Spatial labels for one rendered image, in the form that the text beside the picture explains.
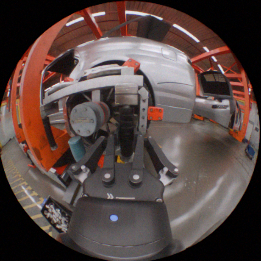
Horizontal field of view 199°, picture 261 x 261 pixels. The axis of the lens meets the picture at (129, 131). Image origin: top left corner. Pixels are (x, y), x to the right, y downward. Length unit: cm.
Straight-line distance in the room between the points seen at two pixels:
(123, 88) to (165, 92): 58
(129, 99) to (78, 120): 21
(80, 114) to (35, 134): 44
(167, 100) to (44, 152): 107
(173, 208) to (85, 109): 110
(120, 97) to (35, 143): 61
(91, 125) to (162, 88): 62
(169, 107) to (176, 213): 111
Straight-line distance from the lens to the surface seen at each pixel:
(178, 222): 104
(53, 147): 39
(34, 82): 69
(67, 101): 56
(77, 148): 43
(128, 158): 21
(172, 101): 75
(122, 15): 253
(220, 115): 245
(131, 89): 16
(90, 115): 28
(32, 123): 63
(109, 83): 20
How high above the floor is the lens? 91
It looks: 22 degrees down
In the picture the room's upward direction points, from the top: straight up
